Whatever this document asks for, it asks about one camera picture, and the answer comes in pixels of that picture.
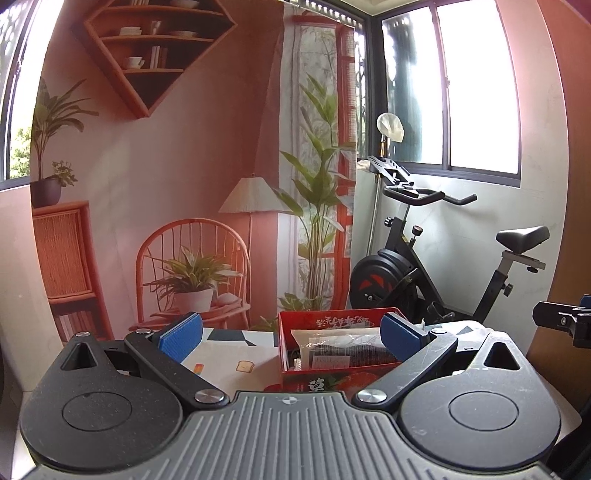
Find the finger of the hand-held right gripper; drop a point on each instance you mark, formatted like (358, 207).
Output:
(558, 318)

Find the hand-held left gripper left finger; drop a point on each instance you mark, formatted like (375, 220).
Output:
(182, 334)

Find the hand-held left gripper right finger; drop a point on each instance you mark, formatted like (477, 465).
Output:
(401, 339)

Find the red cardboard box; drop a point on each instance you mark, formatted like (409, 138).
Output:
(332, 382)

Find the printed tablecloth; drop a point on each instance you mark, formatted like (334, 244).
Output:
(231, 355)

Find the dark printed packet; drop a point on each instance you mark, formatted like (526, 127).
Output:
(341, 357)

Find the black exercise bike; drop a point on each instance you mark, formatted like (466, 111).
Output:
(383, 277)

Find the white packet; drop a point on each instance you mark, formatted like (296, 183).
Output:
(332, 339)

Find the white washing machine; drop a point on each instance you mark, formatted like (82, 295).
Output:
(23, 277)

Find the black-framed corner window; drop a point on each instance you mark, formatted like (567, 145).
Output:
(475, 92)

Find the window with patterned grille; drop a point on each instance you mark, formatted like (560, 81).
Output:
(14, 115)

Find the wall poster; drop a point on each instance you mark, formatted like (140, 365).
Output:
(184, 161)

